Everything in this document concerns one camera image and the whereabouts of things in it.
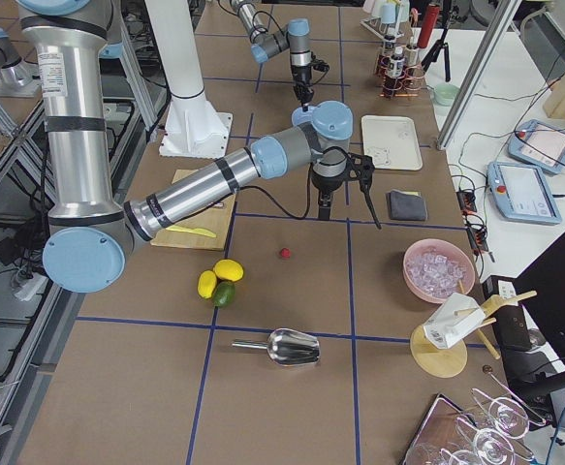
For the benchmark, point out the copper wire bottle rack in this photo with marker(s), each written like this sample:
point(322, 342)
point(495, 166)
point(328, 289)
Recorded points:
point(412, 78)

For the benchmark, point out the white wire cup rack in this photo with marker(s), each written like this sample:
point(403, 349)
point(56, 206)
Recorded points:
point(385, 16)

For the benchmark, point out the black monitor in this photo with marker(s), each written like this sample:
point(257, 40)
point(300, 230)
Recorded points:
point(545, 276)

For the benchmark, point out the teach pendant near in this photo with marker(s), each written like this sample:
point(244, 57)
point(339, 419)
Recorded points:
point(521, 193)

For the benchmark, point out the green lime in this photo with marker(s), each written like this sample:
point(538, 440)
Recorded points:
point(224, 294)

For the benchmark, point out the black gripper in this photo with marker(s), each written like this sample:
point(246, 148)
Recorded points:
point(301, 76)
point(324, 185)

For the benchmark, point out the green bowl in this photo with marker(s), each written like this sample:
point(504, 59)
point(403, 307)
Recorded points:
point(444, 94)

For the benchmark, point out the large yellow lemon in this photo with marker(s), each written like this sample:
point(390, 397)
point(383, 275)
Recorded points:
point(228, 270)

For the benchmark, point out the grey folded cloth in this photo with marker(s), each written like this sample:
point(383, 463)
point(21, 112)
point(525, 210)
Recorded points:
point(405, 206)

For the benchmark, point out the wooden cutting board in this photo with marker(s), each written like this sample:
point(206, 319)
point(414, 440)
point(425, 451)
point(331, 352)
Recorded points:
point(216, 219)

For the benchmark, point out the yellow plastic knife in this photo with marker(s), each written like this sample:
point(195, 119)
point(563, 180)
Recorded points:
point(197, 231)

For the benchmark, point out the blue round plate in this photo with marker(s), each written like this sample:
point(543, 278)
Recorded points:
point(302, 115)

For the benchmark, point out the tea bottle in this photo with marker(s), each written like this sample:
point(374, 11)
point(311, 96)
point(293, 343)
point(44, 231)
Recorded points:
point(396, 66)
point(388, 48)

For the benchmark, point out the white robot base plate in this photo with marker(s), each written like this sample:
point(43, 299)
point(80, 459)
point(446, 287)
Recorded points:
point(179, 140)

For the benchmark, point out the wine glasses tray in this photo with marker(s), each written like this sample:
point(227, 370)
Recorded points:
point(490, 431)

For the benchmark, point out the pink bowl of ice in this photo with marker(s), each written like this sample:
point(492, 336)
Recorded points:
point(434, 269)

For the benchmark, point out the teach pendant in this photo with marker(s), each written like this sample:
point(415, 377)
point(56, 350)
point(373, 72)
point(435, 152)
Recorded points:
point(521, 193)
point(539, 144)

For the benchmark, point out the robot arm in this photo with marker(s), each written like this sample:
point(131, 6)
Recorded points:
point(91, 235)
point(293, 37)

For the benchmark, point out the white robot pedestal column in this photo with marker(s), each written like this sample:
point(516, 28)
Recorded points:
point(173, 31)

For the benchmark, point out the tea bottle front right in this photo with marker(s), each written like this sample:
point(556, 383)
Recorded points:
point(396, 66)

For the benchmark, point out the aluminium frame post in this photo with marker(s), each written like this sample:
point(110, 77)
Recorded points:
point(504, 15)

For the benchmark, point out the red thermos bottle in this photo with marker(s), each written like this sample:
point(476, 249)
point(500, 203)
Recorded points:
point(430, 16)

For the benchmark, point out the black tripod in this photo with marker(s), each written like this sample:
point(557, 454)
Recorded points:
point(441, 45)

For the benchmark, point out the small yellow lemon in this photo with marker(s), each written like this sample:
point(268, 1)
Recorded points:
point(207, 284)

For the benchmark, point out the wooden stand round base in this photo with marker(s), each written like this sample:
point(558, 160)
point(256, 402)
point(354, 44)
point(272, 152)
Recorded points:
point(450, 362)

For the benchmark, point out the cream bear tray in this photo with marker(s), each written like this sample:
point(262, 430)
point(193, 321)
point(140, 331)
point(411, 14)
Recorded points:
point(391, 142)

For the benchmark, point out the teach pendant far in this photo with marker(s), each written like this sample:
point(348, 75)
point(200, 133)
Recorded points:
point(539, 144)

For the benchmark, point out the steel scoop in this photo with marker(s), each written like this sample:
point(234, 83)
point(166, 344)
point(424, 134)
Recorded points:
point(286, 347)

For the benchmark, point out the tea bottle back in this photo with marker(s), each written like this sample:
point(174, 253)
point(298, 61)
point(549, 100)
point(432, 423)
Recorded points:
point(388, 48)

